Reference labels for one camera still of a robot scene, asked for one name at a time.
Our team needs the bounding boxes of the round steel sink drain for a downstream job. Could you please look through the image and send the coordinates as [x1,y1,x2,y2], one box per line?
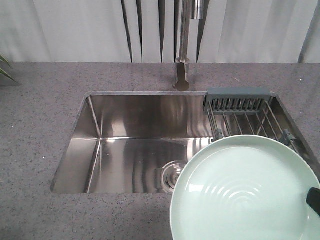
[160,160,187,193]

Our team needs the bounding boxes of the stainless steel sink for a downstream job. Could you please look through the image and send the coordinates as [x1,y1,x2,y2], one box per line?
[51,90,320,194]

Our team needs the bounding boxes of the green potted plant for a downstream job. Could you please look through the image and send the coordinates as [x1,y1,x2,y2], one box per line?
[0,54,22,86]

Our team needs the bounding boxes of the light green round plate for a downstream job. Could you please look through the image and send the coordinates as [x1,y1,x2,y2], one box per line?
[170,135,320,240]

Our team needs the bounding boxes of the white pleated curtain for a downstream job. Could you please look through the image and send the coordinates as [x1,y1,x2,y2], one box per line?
[0,0,320,63]

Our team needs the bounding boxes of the grey sink dish rack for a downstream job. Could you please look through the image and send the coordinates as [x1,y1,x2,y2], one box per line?
[203,87,299,152]

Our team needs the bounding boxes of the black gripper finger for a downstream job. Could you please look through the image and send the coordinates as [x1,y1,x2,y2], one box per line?
[305,187,320,216]

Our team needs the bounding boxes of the stainless steel faucet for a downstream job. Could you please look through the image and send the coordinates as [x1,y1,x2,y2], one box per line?
[173,0,210,92]

